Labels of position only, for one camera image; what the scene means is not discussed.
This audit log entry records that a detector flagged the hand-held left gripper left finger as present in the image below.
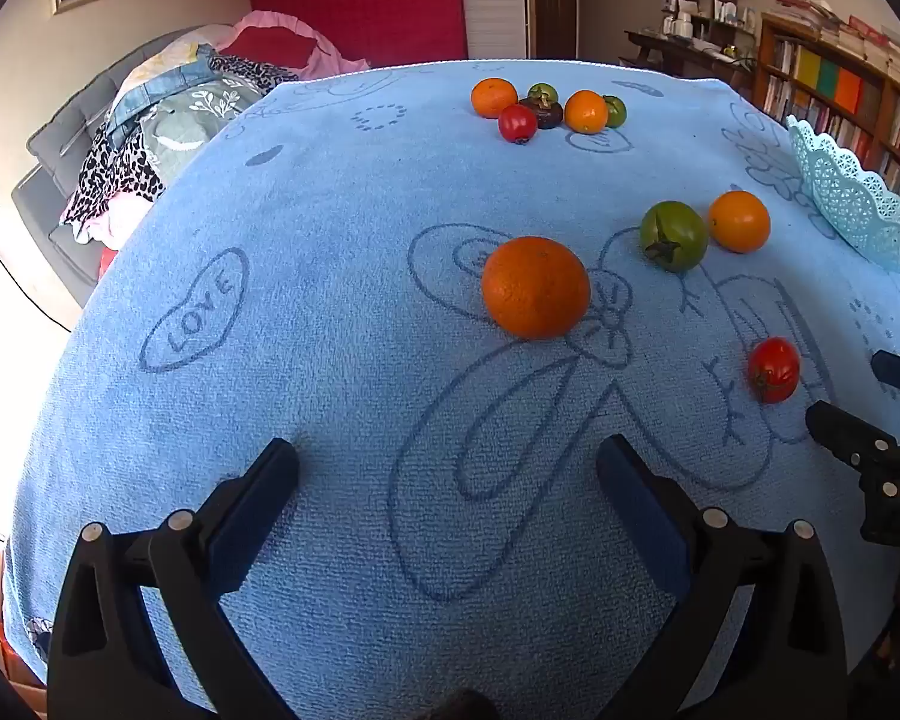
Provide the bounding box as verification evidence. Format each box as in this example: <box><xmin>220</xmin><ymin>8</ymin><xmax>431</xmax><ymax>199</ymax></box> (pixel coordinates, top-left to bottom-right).
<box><xmin>47</xmin><ymin>436</ymin><xmax>301</xmax><ymax>720</ymax></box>

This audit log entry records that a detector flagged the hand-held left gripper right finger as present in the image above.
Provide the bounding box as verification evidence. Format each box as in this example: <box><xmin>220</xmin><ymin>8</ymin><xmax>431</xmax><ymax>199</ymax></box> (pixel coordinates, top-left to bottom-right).
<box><xmin>596</xmin><ymin>433</ymin><xmax>848</xmax><ymax>720</ymax></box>

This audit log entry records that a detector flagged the red tomato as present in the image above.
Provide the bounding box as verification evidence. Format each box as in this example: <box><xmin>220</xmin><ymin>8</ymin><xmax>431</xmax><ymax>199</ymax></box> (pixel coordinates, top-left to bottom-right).
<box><xmin>498</xmin><ymin>104</ymin><xmax>539</xmax><ymax>144</ymax></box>
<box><xmin>747</xmin><ymin>337</ymin><xmax>802</xmax><ymax>404</ymax></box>

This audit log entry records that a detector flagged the light blue lace basket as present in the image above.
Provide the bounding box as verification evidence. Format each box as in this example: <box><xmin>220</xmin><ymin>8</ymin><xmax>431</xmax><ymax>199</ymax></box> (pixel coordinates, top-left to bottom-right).
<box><xmin>785</xmin><ymin>115</ymin><xmax>900</xmax><ymax>276</ymax></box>

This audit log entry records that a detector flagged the orange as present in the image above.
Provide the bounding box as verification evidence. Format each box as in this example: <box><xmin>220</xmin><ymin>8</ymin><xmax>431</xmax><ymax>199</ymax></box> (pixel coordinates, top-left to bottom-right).
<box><xmin>471</xmin><ymin>78</ymin><xmax>519</xmax><ymax>119</ymax></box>
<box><xmin>565</xmin><ymin>90</ymin><xmax>610</xmax><ymax>135</ymax></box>
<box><xmin>709</xmin><ymin>190</ymin><xmax>772</xmax><ymax>254</ymax></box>
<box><xmin>482</xmin><ymin>236</ymin><xmax>592</xmax><ymax>340</ymax></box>

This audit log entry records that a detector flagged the dark purple tomato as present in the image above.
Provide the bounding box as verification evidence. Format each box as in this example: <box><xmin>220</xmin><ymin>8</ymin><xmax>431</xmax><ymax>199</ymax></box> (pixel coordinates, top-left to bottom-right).
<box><xmin>517</xmin><ymin>96</ymin><xmax>565</xmax><ymax>130</ymax></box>

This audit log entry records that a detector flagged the blue printed towel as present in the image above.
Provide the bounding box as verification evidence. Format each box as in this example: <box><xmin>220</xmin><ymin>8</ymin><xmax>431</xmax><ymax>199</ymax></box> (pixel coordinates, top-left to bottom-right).
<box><xmin>1</xmin><ymin>58</ymin><xmax>900</xmax><ymax>720</ymax></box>

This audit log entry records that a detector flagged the wooden bookshelf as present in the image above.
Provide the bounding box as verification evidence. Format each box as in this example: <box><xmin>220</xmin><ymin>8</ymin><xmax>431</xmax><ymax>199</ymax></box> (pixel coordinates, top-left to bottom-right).
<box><xmin>750</xmin><ymin>11</ymin><xmax>900</xmax><ymax>226</ymax></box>

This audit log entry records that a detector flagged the stack of books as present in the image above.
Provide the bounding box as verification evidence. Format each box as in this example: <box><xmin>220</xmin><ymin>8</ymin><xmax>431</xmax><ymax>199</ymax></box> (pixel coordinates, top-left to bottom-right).
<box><xmin>772</xmin><ymin>0</ymin><xmax>900</xmax><ymax>91</ymax></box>

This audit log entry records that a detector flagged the dark wooden desk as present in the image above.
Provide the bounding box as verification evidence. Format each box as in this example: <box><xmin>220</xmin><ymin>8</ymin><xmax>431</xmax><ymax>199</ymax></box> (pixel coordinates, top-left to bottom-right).
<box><xmin>619</xmin><ymin>30</ymin><xmax>758</xmax><ymax>98</ymax></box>

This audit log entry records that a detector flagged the green floral cloth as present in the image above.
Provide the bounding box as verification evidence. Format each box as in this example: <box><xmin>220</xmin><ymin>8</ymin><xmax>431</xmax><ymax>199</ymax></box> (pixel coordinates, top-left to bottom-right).
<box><xmin>139</xmin><ymin>75</ymin><xmax>263</xmax><ymax>185</ymax></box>

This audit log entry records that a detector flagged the grey sofa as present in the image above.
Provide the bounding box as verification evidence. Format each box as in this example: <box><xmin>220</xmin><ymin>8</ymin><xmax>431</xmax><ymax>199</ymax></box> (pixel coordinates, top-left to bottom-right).
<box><xmin>11</xmin><ymin>26</ymin><xmax>226</xmax><ymax>308</ymax></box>

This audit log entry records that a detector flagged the wooden desktop shelf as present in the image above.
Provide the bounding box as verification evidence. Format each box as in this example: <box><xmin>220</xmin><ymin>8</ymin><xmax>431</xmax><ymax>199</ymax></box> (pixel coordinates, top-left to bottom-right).
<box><xmin>664</xmin><ymin>0</ymin><xmax>762</xmax><ymax>38</ymax></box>

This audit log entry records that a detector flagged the denim garment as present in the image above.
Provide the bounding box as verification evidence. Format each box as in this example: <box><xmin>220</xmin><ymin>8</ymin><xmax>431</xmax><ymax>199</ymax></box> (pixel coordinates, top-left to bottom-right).
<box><xmin>105</xmin><ymin>45</ymin><xmax>222</xmax><ymax>147</ymax></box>

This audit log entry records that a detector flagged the red cloth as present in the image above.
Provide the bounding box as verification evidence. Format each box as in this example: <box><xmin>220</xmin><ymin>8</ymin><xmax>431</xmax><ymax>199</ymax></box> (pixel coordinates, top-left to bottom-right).
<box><xmin>229</xmin><ymin>26</ymin><xmax>317</xmax><ymax>65</ymax></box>

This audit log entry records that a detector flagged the white yellow blanket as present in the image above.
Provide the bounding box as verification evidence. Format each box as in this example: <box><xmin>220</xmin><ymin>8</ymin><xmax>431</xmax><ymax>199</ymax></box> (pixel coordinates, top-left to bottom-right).
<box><xmin>120</xmin><ymin>24</ymin><xmax>233</xmax><ymax>91</ymax></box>

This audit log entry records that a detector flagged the dark wooden door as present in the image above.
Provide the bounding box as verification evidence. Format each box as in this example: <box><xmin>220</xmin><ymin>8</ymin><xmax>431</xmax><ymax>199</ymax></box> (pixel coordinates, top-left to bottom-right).
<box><xmin>529</xmin><ymin>0</ymin><xmax>582</xmax><ymax>61</ymax></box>

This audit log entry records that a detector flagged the white wardrobe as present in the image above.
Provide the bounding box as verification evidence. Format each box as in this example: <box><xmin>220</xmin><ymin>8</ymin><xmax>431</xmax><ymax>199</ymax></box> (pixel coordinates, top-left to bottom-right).
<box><xmin>459</xmin><ymin>0</ymin><xmax>531</xmax><ymax>61</ymax></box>

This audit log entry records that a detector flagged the red upright mattress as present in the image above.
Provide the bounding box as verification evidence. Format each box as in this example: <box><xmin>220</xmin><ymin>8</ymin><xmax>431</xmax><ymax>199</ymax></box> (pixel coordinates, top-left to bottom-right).
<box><xmin>241</xmin><ymin>0</ymin><xmax>470</xmax><ymax>68</ymax></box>

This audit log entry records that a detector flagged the black cable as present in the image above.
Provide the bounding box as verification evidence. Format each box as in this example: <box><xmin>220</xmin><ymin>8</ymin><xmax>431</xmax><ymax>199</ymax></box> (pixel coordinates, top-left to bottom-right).
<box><xmin>0</xmin><ymin>223</ymin><xmax>74</xmax><ymax>335</ymax></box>

